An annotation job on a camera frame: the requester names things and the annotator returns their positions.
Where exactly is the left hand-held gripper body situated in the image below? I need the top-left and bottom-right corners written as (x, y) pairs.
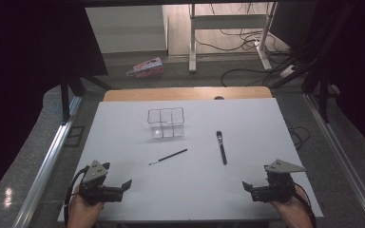
top-left (78, 160), bottom-right (124, 206)

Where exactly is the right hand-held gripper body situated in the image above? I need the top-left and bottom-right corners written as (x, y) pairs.
top-left (251, 159), bottom-right (307, 204)

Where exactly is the thin black pen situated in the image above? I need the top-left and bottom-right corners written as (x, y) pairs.
top-left (148, 148), bottom-right (188, 166)

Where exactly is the clear acrylic organizer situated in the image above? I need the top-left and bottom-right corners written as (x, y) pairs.
top-left (146, 106), bottom-right (185, 140)

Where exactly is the person's right hand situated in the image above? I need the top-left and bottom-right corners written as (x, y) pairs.
top-left (270, 184), bottom-right (316, 228)

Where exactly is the person's left hand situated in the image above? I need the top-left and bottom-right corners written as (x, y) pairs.
top-left (67, 185), bottom-right (106, 228)

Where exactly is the black square floor plate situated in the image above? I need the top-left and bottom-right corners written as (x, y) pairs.
top-left (64, 125), bottom-right (86, 148)

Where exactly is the white table sheet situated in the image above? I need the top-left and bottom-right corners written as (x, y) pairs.
top-left (57, 98), bottom-right (324, 222)

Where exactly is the black metal stand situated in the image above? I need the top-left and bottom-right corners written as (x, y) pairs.
top-left (270, 0), bottom-right (359, 124)
top-left (60, 72), bottom-right (118, 125)

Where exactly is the pink cardboard box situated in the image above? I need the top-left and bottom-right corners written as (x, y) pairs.
top-left (125, 56), bottom-right (165, 79)

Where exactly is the white power strip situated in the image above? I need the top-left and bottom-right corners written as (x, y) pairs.
top-left (279, 65), bottom-right (298, 79)

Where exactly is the dark curtain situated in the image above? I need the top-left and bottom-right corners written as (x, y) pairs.
top-left (0, 0), bottom-right (109, 207)
top-left (310, 0), bottom-right (365, 160)

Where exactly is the white panel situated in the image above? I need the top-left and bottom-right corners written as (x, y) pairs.
top-left (85, 5), bottom-right (169, 54)

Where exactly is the left hand-held gripper cable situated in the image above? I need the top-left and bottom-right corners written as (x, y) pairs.
top-left (64, 165), bottom-right (90, 228)

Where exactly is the hand-held gripper cable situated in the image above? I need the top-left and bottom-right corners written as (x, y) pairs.
top-left (64, 165), bottom-right (90, 228)
top-left (293, 181), bottom-right (317, 228)

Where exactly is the right hand-held gripper cable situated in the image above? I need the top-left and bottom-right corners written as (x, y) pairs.
top-left (293, 181), bottom-right (317, 228)

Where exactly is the aluminium rail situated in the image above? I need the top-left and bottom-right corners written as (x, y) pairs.
top-left (12, 94), bottom-right (84, 228)
top-left (302, 93), bottom-right (365, 228)

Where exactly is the black floor cable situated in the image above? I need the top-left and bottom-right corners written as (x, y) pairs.
top-left (285, 122), bottom-right (312, 151)
top-left (220, 67), bottom-right (279, 87)
top-left (194, 28), bottom-right (264, 52)

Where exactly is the white desk frame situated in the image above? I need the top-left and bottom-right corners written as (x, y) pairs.
top-left (188, 3), bottom-right (279, 74)

